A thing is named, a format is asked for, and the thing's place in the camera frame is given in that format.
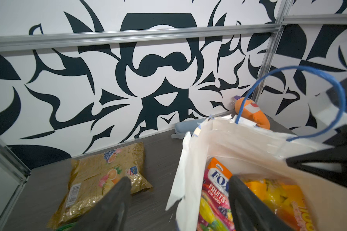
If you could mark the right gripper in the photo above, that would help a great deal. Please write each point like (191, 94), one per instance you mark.
(330, 164)

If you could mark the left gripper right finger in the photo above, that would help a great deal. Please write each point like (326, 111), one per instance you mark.
(249, 212)

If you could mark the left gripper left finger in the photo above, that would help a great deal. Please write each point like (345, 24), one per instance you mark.
(110, 213)

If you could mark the gold snack bag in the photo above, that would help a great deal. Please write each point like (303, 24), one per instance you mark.
(94, 176)

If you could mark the blue checkered paper bag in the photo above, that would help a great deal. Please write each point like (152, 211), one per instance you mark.
(249, 151)

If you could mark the green yellow snack packet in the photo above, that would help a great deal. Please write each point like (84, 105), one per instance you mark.
(67, 227)

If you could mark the pink fruit candy bag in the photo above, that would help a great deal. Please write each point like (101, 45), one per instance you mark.
(215, 211)

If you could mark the orange yellow snack bag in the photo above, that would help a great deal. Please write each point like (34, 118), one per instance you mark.
(285, 200)

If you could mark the orange plush toy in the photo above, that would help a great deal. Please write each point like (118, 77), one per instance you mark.
(251, 111)

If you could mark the blue glasses case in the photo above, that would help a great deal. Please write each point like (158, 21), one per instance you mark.
(181, 128)

